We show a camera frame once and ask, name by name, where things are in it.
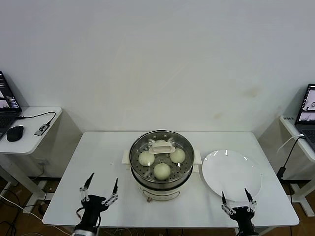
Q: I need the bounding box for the cream electric cooker pot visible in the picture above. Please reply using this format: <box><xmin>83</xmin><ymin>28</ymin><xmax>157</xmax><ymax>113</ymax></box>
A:
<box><xmin>122</xmin><ymin>148</ymin><xmax>202</xmax><ymax>204</ymax></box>

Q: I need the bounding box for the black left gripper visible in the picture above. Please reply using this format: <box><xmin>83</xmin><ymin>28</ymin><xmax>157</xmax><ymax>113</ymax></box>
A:
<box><xmin>79</xmin><ymin>172</ymin><xmax>119</xmax><ymax>226</ymax></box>

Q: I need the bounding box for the white floor cable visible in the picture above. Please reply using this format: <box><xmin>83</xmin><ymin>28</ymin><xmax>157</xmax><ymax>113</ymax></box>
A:
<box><xmin>0</xmin><ymin>196</ymin><xmax>44</xmax><ymax>221</ymax></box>

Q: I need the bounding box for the white round plate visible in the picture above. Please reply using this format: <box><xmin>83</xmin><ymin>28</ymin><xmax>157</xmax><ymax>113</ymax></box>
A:
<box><xmin>201</xmin><ymin>149</ymin><xmax>262</xmax><ymax>202</ymax></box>

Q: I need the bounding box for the white laptop cable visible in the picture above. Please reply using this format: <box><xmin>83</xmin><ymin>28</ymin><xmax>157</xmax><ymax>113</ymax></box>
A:
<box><xmin>276</xmin><ymin>134</ymin><xmax>305</xmax><ymax>154</ymax></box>

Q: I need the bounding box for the white side table with mouse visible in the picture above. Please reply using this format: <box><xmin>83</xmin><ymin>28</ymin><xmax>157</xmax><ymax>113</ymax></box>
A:
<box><xmin>0</xmin><ymin>106</ymin><xmax>63</xmax><ymax>213</ymax></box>

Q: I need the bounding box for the black usb hub cable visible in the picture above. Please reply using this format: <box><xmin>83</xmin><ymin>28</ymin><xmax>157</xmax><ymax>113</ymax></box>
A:
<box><xmin>16</xmin><ymin>112</ymin><xmax>56</xmax><ymax>125</ymax></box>

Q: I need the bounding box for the black laptop power cable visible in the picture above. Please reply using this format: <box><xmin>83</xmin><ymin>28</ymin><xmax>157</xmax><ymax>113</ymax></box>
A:
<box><xmin>275</xmin><ymin>136</ymin><xmax>307</xmax><ymax>180</ymax></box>

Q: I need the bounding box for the white side table with label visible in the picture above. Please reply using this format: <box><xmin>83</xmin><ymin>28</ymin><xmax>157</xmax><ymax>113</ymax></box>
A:
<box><xmin>279</xmin><ymin>115</ymin><xmax>315</xmax><ymax>217</ymax></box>

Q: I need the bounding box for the glass lid with cream handle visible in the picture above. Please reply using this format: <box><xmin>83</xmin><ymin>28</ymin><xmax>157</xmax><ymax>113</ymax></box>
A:
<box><xmin>129</xmin><ymin>130</ymin><xmax>194</xmax><ymax>183</ymax></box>

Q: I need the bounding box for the black computer mouse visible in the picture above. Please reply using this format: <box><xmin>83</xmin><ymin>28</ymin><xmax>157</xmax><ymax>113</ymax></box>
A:
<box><xmin>6</xmin><ymin>125</ymin><xmax>25</xmax><ymax>142</ymax></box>

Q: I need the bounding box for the silver usb hub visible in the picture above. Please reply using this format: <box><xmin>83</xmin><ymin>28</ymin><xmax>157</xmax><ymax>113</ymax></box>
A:
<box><xmin>33</xmin><ymin>123</ymin><xmax>50</xmax><ymax>137</ymax></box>

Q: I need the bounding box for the stainless steel steamer basket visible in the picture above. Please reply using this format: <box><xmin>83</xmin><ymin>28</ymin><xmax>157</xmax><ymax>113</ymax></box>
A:
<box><xmin>128</xmin><ymin>129</ymin><xmax>195</xmax><ymax>189</ymax></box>

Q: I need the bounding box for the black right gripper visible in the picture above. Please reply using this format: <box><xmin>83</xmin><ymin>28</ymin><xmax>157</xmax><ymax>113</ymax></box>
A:
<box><xmin>220</xmin><ymin>188</ymin><xmax>257</xmax><ymax>233</ymax></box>

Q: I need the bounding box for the grey laptop with cables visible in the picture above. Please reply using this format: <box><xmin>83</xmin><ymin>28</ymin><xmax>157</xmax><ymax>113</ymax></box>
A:
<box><xmin>294</xmin><ymin>83</ymin><xmax>315</xmax><ymax>151</ymax></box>

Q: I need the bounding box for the black laptop beside mouse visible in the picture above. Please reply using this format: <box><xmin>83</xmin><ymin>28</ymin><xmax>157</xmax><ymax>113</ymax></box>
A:
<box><xmin>0</xmin><ymin>71</ymin><xmax>23</xmax><ymax>140</ymax></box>

